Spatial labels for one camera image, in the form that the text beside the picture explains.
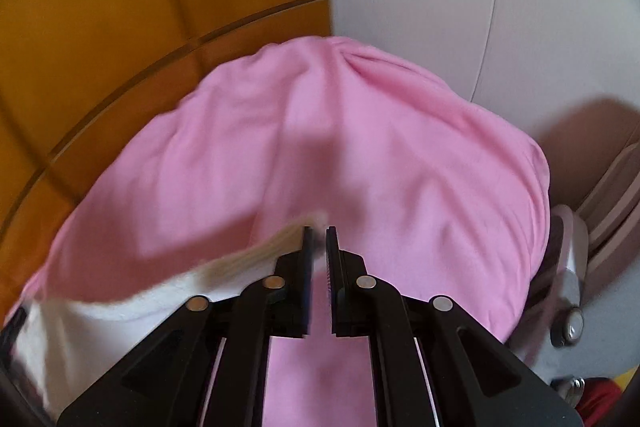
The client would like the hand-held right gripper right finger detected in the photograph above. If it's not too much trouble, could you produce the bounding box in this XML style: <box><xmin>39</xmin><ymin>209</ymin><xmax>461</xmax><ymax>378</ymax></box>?
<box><xmin>325</xmin><ymin>226</ymin><xmax>585</xmax><ymax>427</ymax></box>

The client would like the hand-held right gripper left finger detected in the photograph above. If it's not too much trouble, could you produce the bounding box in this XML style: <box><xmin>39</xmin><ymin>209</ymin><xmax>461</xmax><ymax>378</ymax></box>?
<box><xmin>56</xmin><ymin>226</ymin><xmax>315</xmax><ymax>427</ymax></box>

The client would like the white fleece cloth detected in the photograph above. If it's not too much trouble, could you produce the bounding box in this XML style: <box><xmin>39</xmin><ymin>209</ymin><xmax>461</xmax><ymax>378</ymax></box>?
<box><xmin>10</xmin><ymin>211</ymin><xmax>331</xmax><ymax>414</ymax></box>

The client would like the pink blanket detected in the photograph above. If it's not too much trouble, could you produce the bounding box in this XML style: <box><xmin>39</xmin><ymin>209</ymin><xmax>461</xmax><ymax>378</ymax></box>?
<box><xmin>5</xmin><ymin>36</ymin><xmax>552</xmax><ymax>427</ymax></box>

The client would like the red cloth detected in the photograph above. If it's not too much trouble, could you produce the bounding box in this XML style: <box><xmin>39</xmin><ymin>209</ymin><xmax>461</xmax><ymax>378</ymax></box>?
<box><xmin>570</xmin><ymin>376</ymin><xmax>627</xmax><ymax>414</ymax></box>

